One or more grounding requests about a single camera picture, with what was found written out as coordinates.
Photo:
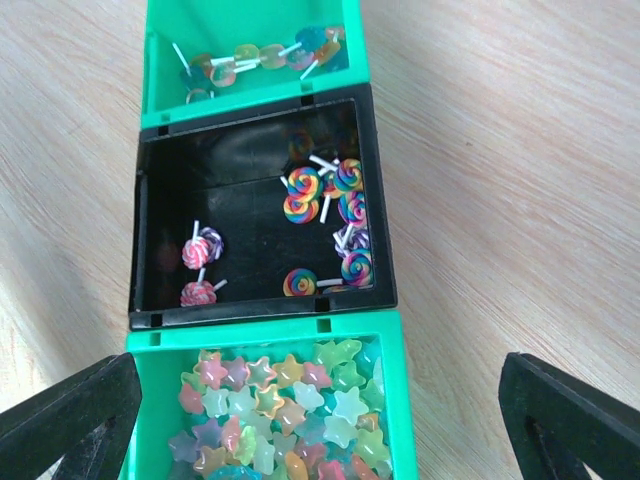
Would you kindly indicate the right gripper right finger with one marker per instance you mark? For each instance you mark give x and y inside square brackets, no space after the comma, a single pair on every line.
[561,427]

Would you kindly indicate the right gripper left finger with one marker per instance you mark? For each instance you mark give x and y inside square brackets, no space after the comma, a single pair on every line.
[83,424]

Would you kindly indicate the green bin of gummy candies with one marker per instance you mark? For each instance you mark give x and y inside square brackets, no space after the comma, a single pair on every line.
[309,398]

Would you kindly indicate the black bin of lollipops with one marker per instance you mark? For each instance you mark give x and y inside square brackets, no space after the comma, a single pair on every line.
[227,171]

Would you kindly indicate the green bin of mixed candies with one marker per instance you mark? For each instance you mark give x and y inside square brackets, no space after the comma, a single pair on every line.
[210,57]

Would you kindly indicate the red white swirl lollipop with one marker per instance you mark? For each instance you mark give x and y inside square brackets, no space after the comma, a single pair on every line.
[201,291]

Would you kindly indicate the pink white swirl lollipop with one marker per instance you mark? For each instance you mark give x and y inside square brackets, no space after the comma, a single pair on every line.
[195,252]

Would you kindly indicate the purple white swirl lollipop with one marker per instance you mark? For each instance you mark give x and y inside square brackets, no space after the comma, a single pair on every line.
[359,239]
[214,241]

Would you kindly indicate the rainbow swirl lollipop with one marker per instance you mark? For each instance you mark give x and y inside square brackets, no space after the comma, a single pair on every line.
[341,177]
[302,212]
[304,184]
[352,208]
[357,268]
[304,282]

